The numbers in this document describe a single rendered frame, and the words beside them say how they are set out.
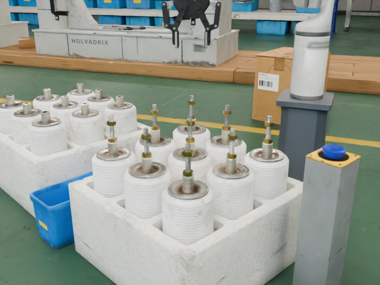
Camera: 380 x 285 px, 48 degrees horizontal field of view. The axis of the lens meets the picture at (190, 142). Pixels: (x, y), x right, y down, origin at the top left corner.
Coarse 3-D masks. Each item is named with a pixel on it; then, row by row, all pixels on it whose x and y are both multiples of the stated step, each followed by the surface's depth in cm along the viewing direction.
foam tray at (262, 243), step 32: (96, 192) 92; (288, 192) 92; (96, 224) 90; (128, 224) 81; (160, 224) 82; (224, 224) 80; (256, 224) 82; (288, 224) 91; (96, 256) 94; (128, 256) 84; (160, 256) 75; (192, 256) 71; (224, 256) 77; (256, 256) 85; (288, 256) 95
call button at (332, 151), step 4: (328, 144) 77; (332, 144) 77; (324, 148) 75; (328, 148) 75; (332, 148) 75; (336, 148) 75; (340, 148) 75; (344, 148) 75; (324, 152) 75; (328, 152) 74; (332, 152) 74; (336, 152) 74; (340, 152) 74; (344, 152) 74; (328, 156) 75; (332, 156) 74; (336, 156) 74; (340, 156) 75
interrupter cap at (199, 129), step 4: (184, 124) 111; (196, 124) 112; (180, 128) 109; (184, 128) 109; (196, 128) 110; (200, 128) 109; (204, 128) 109; (180, 132) 106; (184, 132) 106; (192, 132) 106; (196, 132) 105; (200, 132) 106
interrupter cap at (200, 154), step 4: (180, 148) 96; (184, 148) 96; (196, 148) 96; (200, 148) 95; (176, 152) 94; (180, 152) 94; (196, 152) 94; (200, 152) 94; (204, 152) 94; (176, 156) 91; (180, 156) 91; (196, 156) 92; (200, 156) 91; (204, 156) 91; (180, 160) 90; (184, 160) 90; (192, 160) 90; (196, 160) 90
